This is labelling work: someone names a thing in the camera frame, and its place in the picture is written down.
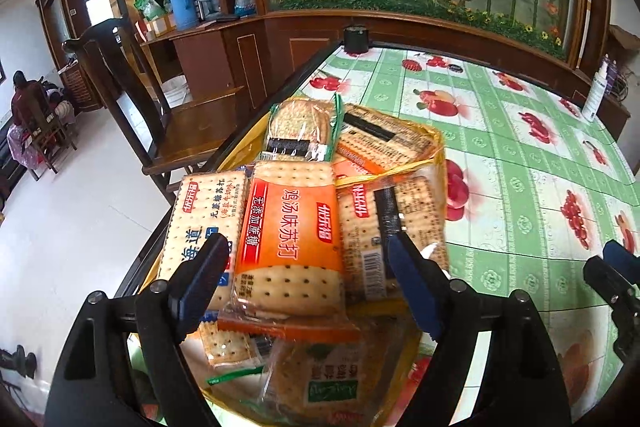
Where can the green edged cracker packet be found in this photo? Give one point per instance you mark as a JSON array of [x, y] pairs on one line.
[[300, 122]]

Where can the white bucket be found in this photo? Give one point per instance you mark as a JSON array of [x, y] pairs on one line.
[[176, 92]]

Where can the dark wooden chair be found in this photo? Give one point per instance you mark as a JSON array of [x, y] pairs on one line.
[[200, 132]]

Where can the white spray bottle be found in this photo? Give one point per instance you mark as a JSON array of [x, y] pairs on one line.
[[597, 92]]

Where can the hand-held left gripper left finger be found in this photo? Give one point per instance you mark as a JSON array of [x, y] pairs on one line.
[[202, 279]]

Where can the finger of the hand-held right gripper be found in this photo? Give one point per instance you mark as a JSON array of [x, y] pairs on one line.
[[625, 317], [622, 259]]

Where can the orange packet with printed back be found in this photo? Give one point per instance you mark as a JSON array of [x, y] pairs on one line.
[[395, 142]]

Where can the wooden dining chair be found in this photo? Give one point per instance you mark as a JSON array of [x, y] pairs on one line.
[[47, 132]]

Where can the blue cracker packet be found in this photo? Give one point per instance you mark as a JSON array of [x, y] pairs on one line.
[[210, 212]]

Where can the green label cracker packet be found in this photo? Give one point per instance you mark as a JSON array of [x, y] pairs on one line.
[[320, 377]]

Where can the blue thermos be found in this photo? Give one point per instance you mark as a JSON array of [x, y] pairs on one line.
[[182, 4]]

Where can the yellow tray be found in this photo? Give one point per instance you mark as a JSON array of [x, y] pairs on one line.
[[437, 157]]

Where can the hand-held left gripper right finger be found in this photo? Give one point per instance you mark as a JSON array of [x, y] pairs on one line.
[[412, 287]]

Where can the wooden sideboard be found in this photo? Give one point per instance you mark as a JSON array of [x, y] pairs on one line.
[[250, 57]]

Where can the black jar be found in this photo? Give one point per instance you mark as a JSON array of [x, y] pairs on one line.
[[356, 41]]

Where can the green bag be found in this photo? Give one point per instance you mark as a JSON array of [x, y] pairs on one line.
[[149, 7]]

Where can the clear cracker packet with barcode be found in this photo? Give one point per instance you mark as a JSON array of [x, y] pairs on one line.
[[360, 232]]

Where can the small cardboard box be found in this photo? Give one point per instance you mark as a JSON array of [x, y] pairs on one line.
[[161, 26]]

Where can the orange cracker packet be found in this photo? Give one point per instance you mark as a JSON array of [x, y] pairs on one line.
[[290, 237]]

